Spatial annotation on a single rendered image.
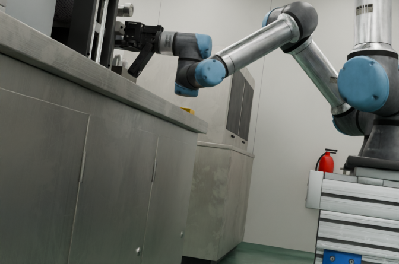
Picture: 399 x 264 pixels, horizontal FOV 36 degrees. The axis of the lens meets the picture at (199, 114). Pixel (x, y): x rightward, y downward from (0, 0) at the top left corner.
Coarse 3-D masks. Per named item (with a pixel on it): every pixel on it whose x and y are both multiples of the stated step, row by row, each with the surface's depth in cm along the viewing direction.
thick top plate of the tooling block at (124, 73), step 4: (112, 68) 194; (116, 68) 194; (120, 68) 194; (124, 68) 196; (116, 72) 194; (120, 72) 194; (124, 72) 196; (124, 76) 196; (128, 76) 200; (132, 80) 205; (136, 80) 209
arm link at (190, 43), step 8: (176, 32) 186; (184, 32) 186; (176, 40) 183; (184, 40) 183; (192, 40) 182; (200, 40) 182; (208, 40) 182; (176, 48) 184; (184, 48) 183; (192, 48) 182; (200, 48) 182; (208, 48) 183; (184, 56) 183; (192, 56) 182; (200, 56) 183; (208, 56) 184
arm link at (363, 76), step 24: (360, 0) 142; (384, 0) 141; (360, 24) 141; (384, 24) 140; (360, 48) 139; (384, 48) 137; (360, 72) 136; (384, 72) 135; (360, 96) 136; (384, 96) 135
